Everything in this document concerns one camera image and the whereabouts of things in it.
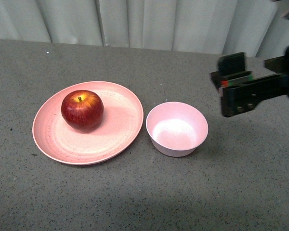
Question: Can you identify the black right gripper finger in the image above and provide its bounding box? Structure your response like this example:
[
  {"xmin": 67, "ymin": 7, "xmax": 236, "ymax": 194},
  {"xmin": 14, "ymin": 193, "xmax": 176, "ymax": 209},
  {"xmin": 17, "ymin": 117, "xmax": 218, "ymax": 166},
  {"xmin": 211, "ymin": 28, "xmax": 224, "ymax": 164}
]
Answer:
[
  {"xmin": 210, "ymin": 52, "xmax": 253, "ymax": 91},
  {"xmin": 220, "ymin": 74, "xmax": 289, "ymax": 117}
]

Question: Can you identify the light pink bowl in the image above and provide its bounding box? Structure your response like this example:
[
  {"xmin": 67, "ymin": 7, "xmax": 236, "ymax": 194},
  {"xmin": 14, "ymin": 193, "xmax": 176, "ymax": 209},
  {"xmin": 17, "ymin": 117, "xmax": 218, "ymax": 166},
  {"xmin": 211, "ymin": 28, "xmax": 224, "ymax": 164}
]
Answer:
[{"xmin": 146, "ymin": 102, "xmax": 209, "ymax": 157}]

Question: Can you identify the red apple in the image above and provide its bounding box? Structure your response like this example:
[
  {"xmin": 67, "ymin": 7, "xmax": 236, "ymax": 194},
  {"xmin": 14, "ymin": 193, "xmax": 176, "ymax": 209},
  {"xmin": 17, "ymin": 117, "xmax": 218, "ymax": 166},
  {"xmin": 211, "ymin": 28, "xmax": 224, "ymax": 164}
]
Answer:
[{"xmin": 61, "ymin": 90, "xmax": 104, "ymax": 131}]

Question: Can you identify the pink round plate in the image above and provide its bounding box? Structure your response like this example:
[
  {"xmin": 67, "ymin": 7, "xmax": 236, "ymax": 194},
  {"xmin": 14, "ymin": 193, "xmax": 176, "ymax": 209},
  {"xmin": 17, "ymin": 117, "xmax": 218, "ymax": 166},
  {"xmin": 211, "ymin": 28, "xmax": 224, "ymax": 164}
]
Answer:
[{"xmin": 32, "ymin": 81, "xmax": 144, "ymax": 165}]

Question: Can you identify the white pleated curtain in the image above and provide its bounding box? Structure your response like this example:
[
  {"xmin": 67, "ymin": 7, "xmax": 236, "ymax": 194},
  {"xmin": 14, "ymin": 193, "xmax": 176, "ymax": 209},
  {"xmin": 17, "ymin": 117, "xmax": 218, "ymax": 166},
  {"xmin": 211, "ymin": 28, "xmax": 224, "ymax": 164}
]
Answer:
[{"xmin": 0, "ymin": 0, "xmax": 289, "ymax": 58}]

